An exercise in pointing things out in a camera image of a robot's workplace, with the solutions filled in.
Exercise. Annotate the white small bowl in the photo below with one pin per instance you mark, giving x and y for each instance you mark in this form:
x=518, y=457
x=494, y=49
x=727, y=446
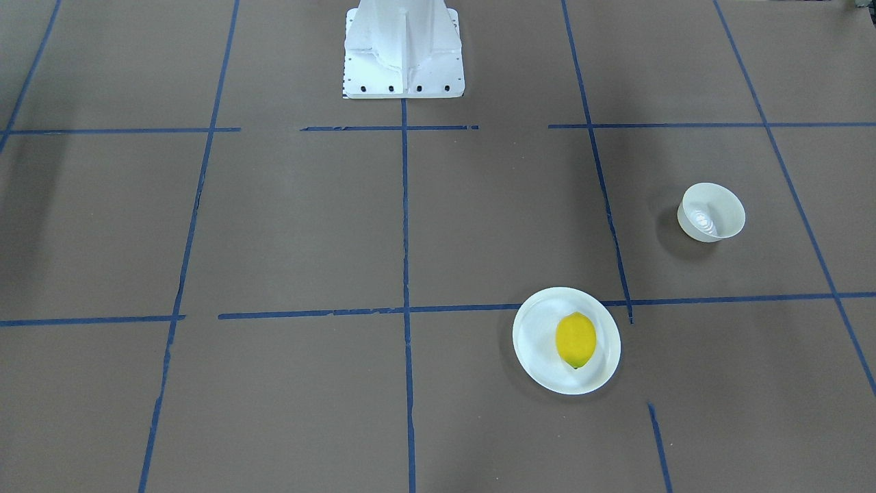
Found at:
x=709, y=213

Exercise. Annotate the yellow lemon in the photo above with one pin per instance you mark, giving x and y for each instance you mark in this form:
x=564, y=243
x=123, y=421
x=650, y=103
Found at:
x=576, y=339

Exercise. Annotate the white round plate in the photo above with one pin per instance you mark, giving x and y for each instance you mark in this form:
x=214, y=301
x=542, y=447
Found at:
x=534, y=341

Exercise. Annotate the white pedestal column base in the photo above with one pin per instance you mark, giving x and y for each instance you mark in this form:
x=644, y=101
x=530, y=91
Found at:
x=403, y=49

